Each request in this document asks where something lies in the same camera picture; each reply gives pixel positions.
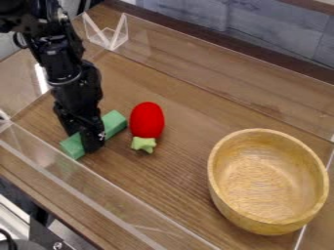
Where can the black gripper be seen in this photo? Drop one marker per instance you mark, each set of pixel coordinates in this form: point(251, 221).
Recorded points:
point(76, 99)

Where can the green rectangular block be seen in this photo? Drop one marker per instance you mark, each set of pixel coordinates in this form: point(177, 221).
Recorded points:
point(115, 123)

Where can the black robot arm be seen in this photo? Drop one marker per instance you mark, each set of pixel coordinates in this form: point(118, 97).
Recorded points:
point(43, 30)

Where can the light wooden bowl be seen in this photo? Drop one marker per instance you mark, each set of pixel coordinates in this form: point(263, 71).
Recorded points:
point(267, 181)

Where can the red plush strawberry toy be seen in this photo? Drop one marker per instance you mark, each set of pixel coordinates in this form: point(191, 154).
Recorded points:
point(146, 125)

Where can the clear acrylic enclosure wall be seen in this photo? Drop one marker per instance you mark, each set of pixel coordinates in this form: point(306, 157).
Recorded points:
point(130, 200)

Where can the black metal table bracket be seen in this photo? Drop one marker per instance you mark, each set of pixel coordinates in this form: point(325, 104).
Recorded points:
point(44, 237)

